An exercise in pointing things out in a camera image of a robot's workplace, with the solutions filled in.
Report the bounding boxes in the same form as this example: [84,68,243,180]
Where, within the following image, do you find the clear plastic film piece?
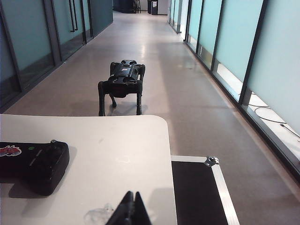
[84,203,118,225]

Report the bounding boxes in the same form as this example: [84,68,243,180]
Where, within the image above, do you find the black aluminium-edged flight case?
[171,155,240,225]

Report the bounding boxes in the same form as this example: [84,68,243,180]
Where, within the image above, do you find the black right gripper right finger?
[132,191,153,225]

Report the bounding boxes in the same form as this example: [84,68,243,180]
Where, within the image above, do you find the thin black floor cable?
[280,123,300,139]
[239,92,288,124]

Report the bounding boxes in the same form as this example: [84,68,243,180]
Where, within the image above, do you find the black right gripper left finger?
[105,191,135,225]

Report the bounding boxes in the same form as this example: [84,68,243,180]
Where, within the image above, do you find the black quadruped robot dog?
[97,60,146,117]

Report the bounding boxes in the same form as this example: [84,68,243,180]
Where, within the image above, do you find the long black door handle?
[69,0,75,33]
[73,0,79,31]

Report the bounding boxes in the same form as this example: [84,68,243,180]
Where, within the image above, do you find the black remote control with sticker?
[0,139,70,196]

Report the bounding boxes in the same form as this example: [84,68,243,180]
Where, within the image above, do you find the dark teal counter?
[113,0,135,14]

